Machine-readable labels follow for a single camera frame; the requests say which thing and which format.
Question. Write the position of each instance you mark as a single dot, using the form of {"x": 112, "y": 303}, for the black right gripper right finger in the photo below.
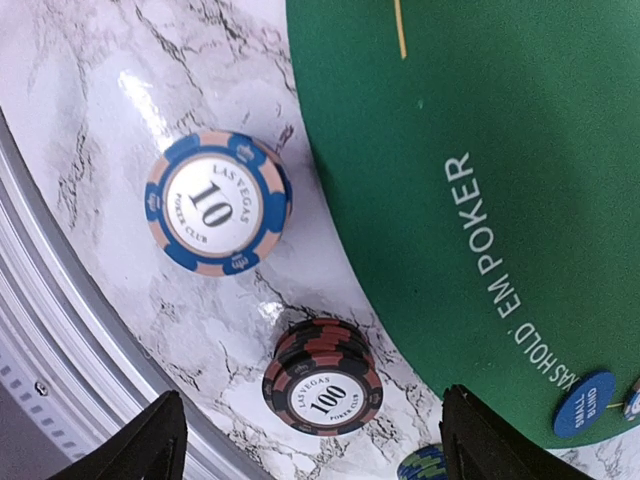
{"x": 479, "y": 444}

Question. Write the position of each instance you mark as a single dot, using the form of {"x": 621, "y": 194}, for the blue small blind button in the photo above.
{"x": 584, "y": 405}

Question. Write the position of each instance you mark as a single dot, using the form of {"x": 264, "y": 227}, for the brown 100 chip stack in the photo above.
{"x": 322, "y": 380}

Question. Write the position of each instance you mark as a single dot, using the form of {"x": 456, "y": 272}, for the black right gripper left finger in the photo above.
{"x": 151, "y": 446}

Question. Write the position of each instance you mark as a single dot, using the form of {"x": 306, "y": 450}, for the blue tan 10 chip stack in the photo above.
{"x": 217, "y": 202}

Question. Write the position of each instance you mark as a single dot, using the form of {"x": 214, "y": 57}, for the blue white chip mat edge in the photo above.
{"x": 632, "y": 405}

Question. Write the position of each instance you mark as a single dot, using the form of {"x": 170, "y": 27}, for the green round poker mat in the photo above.
{"x": 481, "y": 164}

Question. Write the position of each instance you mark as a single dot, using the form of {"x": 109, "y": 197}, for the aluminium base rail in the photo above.
{"x": 68, "y": 359}

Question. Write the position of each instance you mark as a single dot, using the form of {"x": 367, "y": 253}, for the teal 50 chip stack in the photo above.
{"x": 426, "y": 463}

